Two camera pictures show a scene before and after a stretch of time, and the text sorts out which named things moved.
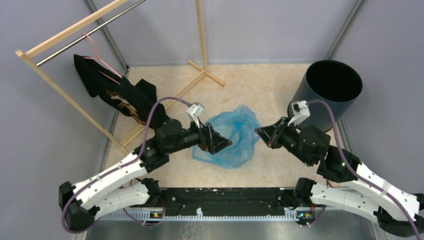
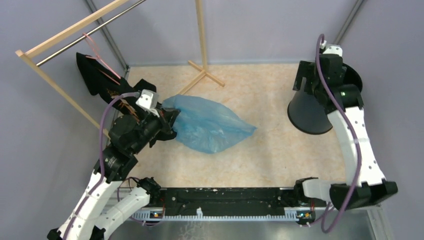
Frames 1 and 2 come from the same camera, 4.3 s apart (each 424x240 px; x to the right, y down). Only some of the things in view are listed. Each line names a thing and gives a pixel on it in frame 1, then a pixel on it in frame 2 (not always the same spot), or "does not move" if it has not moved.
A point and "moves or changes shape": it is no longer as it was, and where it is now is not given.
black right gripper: x=267 y=133 → x=305 y=70
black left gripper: x=218 y=142 → x=169 y=116
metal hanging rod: x=88 y=34 does not move
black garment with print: x=135 y=100 does not move
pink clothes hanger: x=98 y=57 does not move
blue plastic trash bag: x=240 y=125 moves or changes shape
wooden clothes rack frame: x=116 y=141 does not move
